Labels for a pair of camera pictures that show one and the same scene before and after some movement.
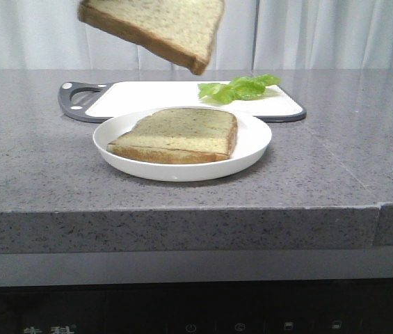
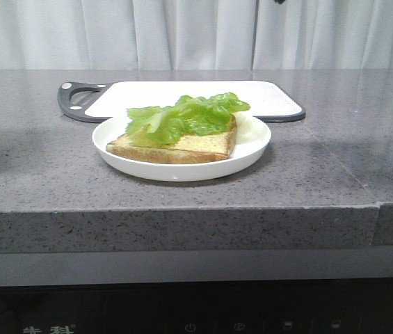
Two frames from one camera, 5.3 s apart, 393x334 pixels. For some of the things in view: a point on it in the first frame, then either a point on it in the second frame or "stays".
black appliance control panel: x=367 y=306 stays
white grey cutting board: x=99 y=101 stays
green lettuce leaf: x=241 y=88 → x=166 y=125
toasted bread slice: x=179 y=136 stays
